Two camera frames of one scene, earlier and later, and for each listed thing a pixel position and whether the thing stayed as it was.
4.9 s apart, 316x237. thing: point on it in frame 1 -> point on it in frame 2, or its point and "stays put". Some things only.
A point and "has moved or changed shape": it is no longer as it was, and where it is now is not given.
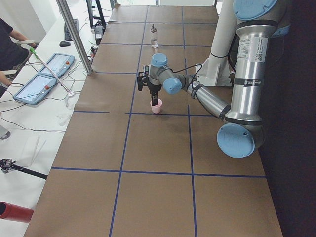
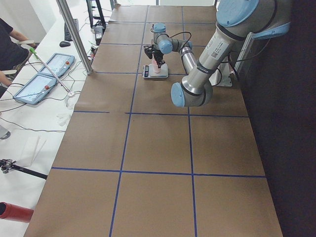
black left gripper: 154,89 -> 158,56
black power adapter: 98,32 stays put
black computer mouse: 64,44 stays put
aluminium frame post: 65,10 stays put
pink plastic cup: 156,108 has moved or changed shape
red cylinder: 14,213 stays put
